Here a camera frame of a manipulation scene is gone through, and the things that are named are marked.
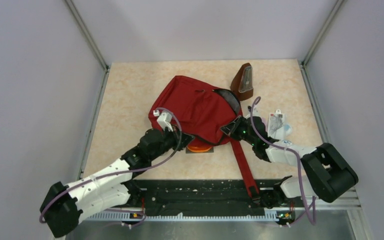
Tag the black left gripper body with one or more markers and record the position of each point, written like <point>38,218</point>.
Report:
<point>170,140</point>

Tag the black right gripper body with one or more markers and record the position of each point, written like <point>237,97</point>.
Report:
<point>239,131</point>

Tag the red student backpack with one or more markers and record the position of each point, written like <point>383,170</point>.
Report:
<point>202,109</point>

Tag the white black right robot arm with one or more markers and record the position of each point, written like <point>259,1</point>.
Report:
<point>322,171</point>

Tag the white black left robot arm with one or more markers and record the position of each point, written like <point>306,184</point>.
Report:
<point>67,205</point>

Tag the white blister pack item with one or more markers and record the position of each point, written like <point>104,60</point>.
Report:
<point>276,125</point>

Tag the pink tube item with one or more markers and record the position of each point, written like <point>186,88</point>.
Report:
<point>265,121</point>

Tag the orange letter e toy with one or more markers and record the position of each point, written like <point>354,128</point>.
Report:
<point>199,143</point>

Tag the brown wooden metronome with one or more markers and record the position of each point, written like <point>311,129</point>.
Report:
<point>242,83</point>

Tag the light blue packaged item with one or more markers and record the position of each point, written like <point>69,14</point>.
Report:
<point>287,130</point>

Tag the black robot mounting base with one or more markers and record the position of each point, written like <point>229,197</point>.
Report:
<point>203,199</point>

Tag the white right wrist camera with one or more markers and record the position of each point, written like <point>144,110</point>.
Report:
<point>252,112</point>

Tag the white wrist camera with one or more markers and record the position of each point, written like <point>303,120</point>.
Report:
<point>164,119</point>
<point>252,112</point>

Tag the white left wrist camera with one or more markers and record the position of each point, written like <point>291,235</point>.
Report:
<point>164,119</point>

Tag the dark grey square base plate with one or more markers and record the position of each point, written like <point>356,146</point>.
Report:
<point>198,150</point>

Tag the aluminium frame rail right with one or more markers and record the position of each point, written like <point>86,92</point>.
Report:
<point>311,74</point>

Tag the aluminium frame rail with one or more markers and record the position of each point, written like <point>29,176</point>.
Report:
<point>94,102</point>
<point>311,74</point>

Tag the aluminium frame rail left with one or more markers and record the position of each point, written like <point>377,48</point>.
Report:
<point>94,102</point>

